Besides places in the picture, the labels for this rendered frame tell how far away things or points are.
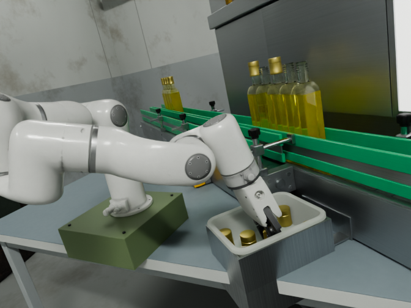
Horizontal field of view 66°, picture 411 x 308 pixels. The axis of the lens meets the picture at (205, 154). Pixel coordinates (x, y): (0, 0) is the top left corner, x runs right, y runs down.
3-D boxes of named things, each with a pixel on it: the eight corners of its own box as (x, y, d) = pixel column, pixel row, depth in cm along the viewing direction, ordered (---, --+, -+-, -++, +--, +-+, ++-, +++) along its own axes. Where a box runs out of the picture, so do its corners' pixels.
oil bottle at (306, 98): (329, 160, 82) (320, 77, 77) (312, 167, 81) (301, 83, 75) (315, 156, 87) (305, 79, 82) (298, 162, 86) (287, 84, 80)
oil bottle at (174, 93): (186, 121, 195) (175, 75, 187) (177, 123, 193) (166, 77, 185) (183, 120, 200) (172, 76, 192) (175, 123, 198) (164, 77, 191)
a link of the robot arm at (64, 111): (50, 142, 67) (12, 145, 76) (132, 132, 87) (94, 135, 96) (43, 97, 66) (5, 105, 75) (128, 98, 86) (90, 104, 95)
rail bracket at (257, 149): (299, 164, 83) (293, 118, 80) (244, 184, 78) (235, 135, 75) (292, 161, 86) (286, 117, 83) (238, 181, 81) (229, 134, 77)
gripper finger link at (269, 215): (281, 220, 59) (282, 233, 63) (255, 192, 64) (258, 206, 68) (276, 223, 59) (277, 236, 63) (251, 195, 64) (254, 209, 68)
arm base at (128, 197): (129, 223, 81) (114, 167, 77) (93, 222, 87) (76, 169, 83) (161, 197, 95) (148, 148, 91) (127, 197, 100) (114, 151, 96)
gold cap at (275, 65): (285, 71, 87) (283, 55, 86) (274, 74, 86) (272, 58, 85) (277, 72, 91) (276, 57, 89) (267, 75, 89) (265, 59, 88)
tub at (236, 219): (336, 249, 67) (331, 212, 65) (244, 293, 61) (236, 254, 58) (287, 219, 83) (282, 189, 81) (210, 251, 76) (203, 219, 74)
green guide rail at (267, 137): (285, 161, 87) (281, 134, 85) (282, 162, 87) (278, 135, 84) (153, 117, 247) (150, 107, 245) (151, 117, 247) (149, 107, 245)
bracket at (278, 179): (298, 190, 84) (294, 166, 82) (267, 202, 81) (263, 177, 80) (289, 186, 88) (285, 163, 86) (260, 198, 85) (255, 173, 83)
